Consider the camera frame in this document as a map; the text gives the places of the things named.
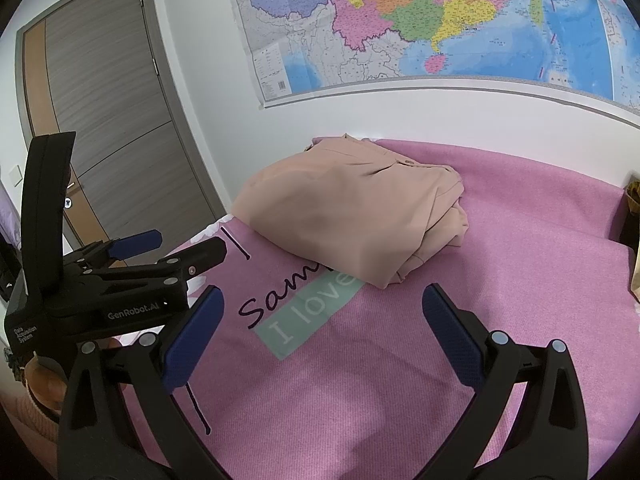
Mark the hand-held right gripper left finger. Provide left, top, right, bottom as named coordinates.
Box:
left=57, top=285, right=231, bottom=480

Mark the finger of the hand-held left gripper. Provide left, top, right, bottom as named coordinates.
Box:
left=150, top=237, right=228, bottom=286
left=75, top=230, right=163, bottom=267

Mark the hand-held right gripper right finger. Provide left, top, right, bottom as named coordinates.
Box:
left=421, top=283, right=588, bottom=480

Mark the beige pink jacket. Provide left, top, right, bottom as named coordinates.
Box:
left=231, top=133, right=471, bottom=290

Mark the person's left forearm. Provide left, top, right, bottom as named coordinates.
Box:
left=0, top=390, right=58, bottom=461

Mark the person's left hand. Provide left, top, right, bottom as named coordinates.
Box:
left=24, top=356, right=71, bottom=407

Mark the pink printed blanket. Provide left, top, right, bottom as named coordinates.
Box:
left=115, top=136, right=640, bottom=480

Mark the purple cloth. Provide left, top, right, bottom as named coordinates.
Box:
left=0, top=185, right=21, bottom=241

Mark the grey wooden door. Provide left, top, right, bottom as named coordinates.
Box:
left=15, top=0, right=231, bottom=251

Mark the metal door handle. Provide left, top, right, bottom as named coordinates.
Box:
left=60, top=185, right=84, bottom=211

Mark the colourful wall map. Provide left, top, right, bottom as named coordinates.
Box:
left=225, top=0, right=640, bottom=116

